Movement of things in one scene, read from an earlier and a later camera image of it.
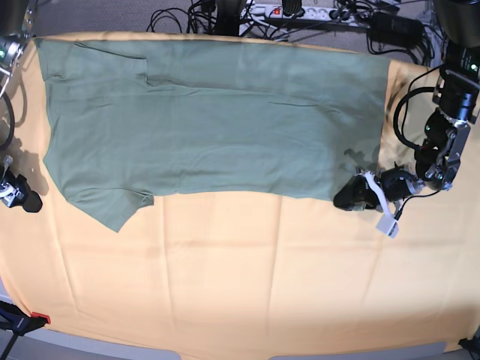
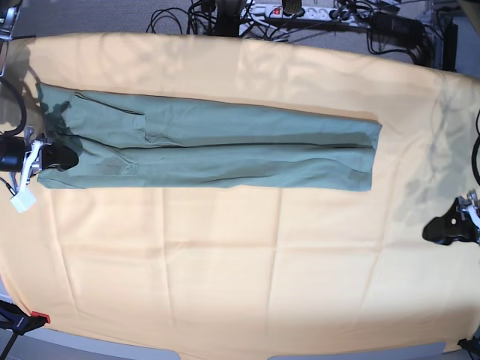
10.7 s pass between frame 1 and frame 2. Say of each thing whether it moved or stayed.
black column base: stayed
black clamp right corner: stayed
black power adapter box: stayed
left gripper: moved
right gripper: moved
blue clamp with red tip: stayed
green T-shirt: moved
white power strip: stayed
